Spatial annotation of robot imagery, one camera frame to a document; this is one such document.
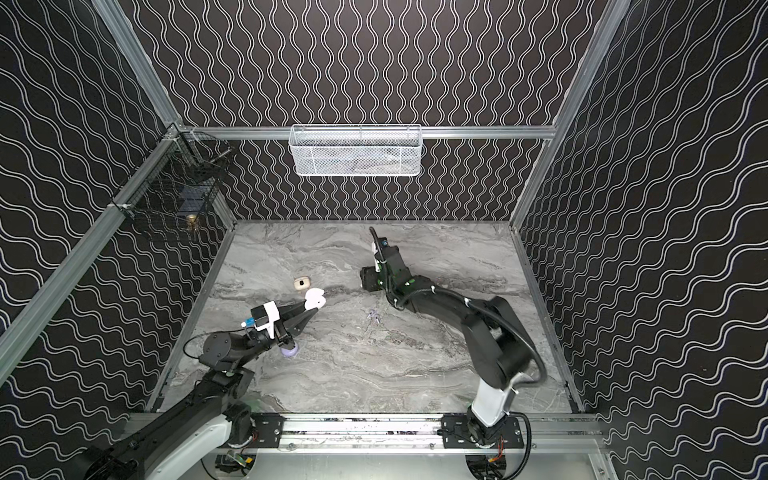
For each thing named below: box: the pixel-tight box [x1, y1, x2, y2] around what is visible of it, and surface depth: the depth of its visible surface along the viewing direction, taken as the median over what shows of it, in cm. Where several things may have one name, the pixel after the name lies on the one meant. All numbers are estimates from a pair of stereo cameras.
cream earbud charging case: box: [294, 276, 311, 290], surface depth 102 cm
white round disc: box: [304, 288, 326, 310], surface depth 68 cm
